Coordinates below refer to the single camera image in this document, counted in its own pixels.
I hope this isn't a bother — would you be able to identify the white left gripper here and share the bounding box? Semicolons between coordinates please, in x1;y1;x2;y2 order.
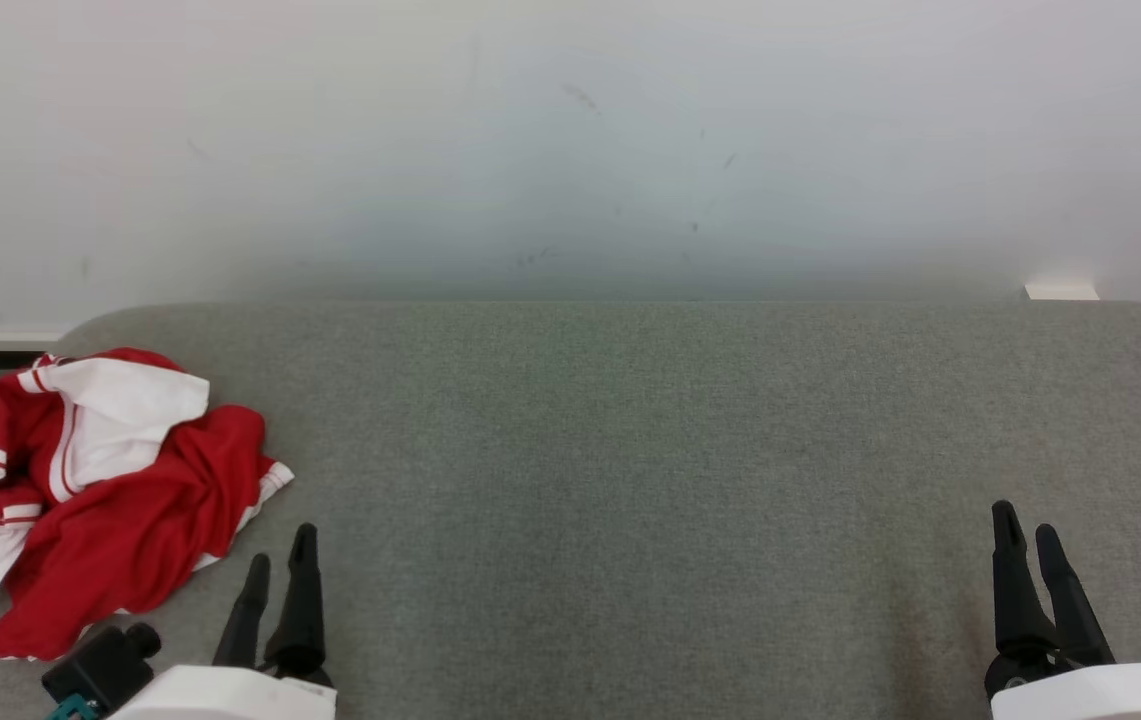
110;522;338;720

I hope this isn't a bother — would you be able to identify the red jersey with white sleeves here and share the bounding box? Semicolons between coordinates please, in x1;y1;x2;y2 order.
0;347;213;619

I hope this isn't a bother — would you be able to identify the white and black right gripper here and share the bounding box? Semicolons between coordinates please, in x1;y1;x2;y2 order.
983;500;1141;720

